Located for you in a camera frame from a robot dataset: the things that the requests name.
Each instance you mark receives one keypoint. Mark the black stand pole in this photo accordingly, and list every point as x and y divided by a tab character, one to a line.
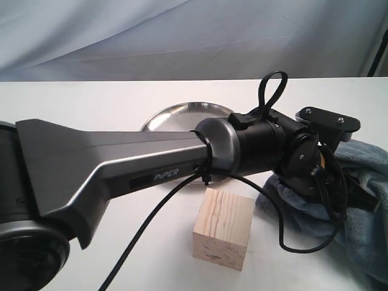
378	50

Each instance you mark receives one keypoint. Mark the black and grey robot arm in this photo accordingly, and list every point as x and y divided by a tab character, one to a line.
56	182

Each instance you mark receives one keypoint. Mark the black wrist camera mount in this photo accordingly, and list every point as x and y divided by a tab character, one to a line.
332	128

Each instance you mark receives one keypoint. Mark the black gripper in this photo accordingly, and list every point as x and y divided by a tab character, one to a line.
327	185

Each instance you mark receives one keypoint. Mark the grey-blue fluffy towel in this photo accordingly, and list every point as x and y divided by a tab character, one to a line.
364	234

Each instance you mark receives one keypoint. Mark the light wooden cube block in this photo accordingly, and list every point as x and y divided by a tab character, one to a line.
222	228

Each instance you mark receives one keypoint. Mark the blue-grey backdrop cloth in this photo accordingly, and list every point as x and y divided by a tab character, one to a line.
187	40

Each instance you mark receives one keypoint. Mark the round stainless steel plate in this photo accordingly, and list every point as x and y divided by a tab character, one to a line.
182	118

